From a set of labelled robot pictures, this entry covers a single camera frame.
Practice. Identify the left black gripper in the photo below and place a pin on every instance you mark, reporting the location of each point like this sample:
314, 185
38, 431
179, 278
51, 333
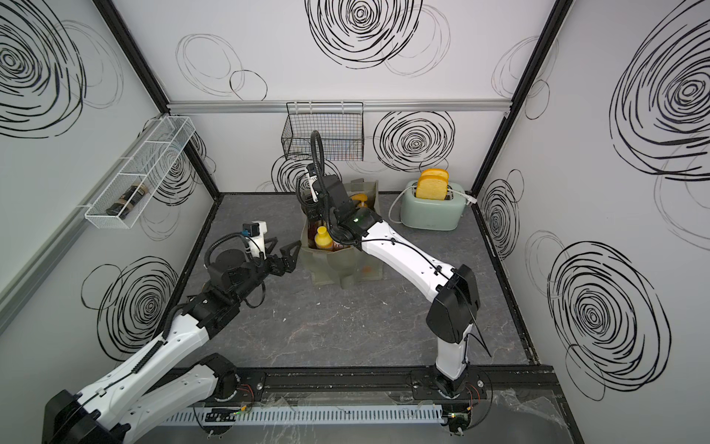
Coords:
288, 264

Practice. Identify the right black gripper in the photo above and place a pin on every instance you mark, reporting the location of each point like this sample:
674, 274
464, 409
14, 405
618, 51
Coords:
313, 208

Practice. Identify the orange pump soap bottle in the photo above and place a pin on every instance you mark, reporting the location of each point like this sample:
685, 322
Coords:
360, 200

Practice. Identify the yellow cap bottle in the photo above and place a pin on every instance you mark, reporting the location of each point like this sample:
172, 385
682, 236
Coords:
323, 240

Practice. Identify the green fabric shopping bag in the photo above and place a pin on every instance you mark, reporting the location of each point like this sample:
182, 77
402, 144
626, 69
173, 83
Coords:
348, 266

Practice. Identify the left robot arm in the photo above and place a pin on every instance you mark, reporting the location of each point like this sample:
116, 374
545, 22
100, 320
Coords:
134, 398

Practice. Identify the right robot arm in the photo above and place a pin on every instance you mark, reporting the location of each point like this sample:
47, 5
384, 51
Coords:
452, 292

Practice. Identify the toast slice front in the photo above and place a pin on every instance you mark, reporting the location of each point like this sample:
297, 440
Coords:
432, 187

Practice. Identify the toast slice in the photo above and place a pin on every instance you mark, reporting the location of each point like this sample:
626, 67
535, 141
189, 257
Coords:
436, 172
432, 187

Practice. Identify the toast slice back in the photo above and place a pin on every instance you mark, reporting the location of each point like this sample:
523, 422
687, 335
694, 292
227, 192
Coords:
436, 172

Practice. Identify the mint green toaster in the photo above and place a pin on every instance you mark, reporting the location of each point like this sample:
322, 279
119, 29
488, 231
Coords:
433, 215

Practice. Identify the dark item in shelf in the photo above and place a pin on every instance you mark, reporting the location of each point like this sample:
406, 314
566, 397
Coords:
127, 201

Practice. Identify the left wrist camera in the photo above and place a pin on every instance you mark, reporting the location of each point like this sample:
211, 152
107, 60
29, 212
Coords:
255, 233

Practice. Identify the black wire basket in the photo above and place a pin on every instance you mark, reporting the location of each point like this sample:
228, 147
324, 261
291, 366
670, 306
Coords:
340, 124

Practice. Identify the white wire shelf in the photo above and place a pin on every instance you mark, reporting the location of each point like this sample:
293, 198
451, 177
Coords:
158, 163

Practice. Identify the white slotted cable duct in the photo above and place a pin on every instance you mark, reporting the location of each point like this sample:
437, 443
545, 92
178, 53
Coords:
309, 415

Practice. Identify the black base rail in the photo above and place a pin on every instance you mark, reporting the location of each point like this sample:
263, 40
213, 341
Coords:
418, 382

